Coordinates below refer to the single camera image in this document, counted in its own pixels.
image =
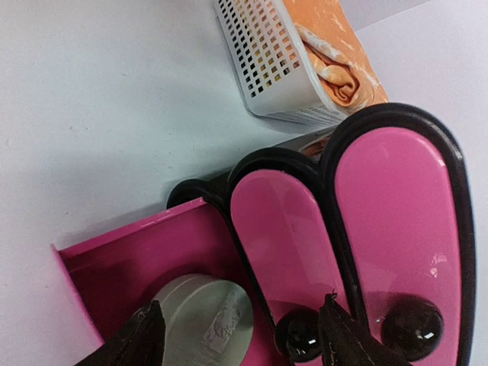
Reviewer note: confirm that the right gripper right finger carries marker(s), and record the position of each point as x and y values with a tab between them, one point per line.
344	341

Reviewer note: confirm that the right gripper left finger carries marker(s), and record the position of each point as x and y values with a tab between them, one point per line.
141	340

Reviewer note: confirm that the black pink drawer organizer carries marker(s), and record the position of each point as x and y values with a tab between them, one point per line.
376	210

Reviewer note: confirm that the white round jar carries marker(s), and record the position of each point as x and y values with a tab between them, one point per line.
208	321

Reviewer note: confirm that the orange snack bag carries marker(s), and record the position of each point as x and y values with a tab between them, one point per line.
336	54

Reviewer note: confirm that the white perforated plastic basket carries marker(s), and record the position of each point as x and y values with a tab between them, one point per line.
275	75

